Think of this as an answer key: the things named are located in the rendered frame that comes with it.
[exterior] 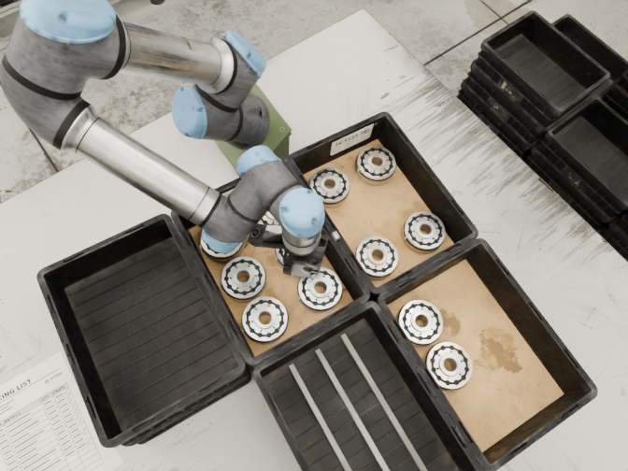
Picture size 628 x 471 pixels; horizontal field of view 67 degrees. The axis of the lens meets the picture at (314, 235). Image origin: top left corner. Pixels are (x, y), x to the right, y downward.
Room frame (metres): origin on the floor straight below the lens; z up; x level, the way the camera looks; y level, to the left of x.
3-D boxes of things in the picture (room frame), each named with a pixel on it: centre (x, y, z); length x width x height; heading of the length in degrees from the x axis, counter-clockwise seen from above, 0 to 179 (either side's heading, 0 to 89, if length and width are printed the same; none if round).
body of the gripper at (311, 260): (0.36, 0.02, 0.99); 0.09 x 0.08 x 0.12; 83
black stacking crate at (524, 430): (0.23, -0.39, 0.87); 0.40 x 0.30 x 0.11; 38
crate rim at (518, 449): (0.23, -0.39, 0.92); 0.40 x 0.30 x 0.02; 38
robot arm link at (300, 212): (0.35, 0.03, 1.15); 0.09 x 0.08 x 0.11; 46
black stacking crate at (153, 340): (0.17, 0.33, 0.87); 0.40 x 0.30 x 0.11; 38
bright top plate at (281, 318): (0.23, 0.08, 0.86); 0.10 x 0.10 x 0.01
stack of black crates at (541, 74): (1.41, -0.76, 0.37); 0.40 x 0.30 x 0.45; 45
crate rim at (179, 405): (0.17, 0.33, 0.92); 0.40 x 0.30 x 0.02; 38
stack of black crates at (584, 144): (1.13, -1.05, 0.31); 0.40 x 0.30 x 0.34; 46
